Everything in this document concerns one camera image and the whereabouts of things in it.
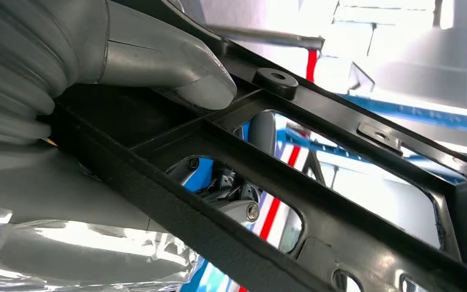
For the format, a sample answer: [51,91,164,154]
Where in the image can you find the blue metal shelf rack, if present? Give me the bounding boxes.
[185,94,467,186]

